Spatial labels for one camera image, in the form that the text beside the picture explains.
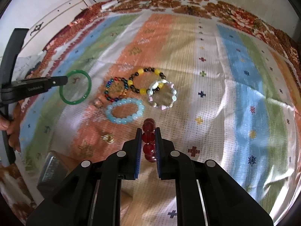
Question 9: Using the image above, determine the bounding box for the green jade bangle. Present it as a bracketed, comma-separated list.
[59, 69, 92, 105]

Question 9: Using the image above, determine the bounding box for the dark red bead bracelet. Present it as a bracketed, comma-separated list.
[141, 118, 157, 163]

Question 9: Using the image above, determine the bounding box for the person's left hand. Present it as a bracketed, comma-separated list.
[0, 103, 21, 152]

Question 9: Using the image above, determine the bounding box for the white wooden headboard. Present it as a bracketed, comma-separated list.
[19, 0, 92, 57]

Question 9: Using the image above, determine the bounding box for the striped patterned cloth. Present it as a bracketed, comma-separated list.
[18, 11, 299, 226]

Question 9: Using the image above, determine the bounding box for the floral red bedspread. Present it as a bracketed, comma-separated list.
[0, 0, 301, 224]

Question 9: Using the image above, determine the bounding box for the gold ring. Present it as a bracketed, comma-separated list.
[101, 133, 115, 144]

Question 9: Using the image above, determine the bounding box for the light blue bead bracelet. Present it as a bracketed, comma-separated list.
[104, 97, 145, 125]

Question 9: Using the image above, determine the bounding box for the yellow and brown bead bracelet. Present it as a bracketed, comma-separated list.
[127, 67, 167, 95]

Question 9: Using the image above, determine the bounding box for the multicolour glass bead bracelet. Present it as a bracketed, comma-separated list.
[103, 76, 129, 103]

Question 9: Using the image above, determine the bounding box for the white pink stone bracelet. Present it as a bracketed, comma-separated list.
[146, 79, 178, 111]

